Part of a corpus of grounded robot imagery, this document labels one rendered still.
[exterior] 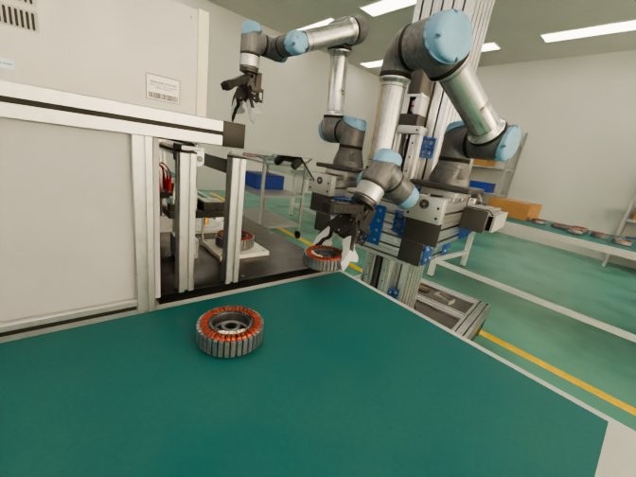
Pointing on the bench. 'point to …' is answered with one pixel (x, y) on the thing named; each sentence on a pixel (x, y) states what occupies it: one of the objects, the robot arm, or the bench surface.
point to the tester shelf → (113, 115)
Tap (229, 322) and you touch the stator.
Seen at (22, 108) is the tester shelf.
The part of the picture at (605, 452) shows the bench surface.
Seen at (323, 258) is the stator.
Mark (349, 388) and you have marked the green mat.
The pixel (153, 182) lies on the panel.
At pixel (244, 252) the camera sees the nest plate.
